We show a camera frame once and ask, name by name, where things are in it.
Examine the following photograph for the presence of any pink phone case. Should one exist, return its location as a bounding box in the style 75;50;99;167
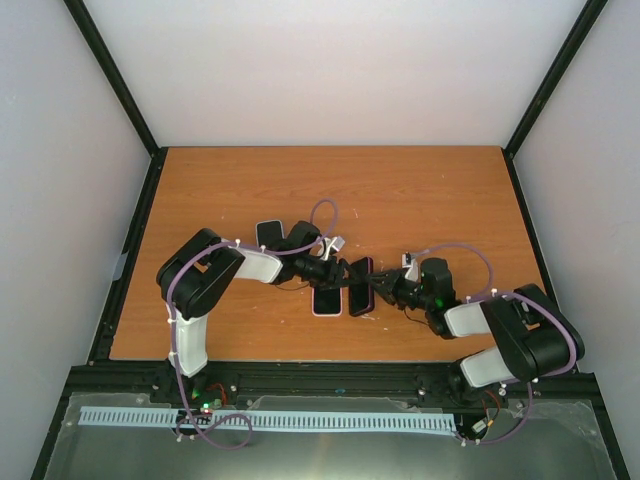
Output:
311;285;344;318

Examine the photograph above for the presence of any black smartphone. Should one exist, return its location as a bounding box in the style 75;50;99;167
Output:
313;287;342;315

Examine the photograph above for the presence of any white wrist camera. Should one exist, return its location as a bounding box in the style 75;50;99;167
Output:
401;252;420;282
319;236;345;261

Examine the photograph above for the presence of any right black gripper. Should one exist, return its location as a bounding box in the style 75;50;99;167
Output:
365;268;432;311

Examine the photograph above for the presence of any light blue phone case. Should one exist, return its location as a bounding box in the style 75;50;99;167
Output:
255;218;287;246

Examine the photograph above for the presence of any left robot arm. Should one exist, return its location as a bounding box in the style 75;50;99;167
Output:
156;221;373;403

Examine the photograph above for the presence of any small electronics board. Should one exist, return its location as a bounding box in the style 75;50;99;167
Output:
192;389;227;415

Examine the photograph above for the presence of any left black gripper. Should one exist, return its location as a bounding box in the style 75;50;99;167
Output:
297;255;353;291

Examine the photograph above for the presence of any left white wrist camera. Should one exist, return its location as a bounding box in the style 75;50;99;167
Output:
319;236;345;261

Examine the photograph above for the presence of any maroon smartphone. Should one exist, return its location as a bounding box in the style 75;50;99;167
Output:
348;257;375;317

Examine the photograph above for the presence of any black aluminium frame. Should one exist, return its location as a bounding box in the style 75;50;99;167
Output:
32;0;607;479

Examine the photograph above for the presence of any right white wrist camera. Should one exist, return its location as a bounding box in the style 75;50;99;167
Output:
401;252;420;282

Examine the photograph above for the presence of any blue smartphone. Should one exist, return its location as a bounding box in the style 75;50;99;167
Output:
256;219;284;246

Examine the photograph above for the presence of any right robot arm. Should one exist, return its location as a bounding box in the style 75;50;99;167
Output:
365;258;585;404

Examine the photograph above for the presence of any light blue cable duct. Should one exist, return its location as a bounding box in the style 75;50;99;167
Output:
78;406;456;435

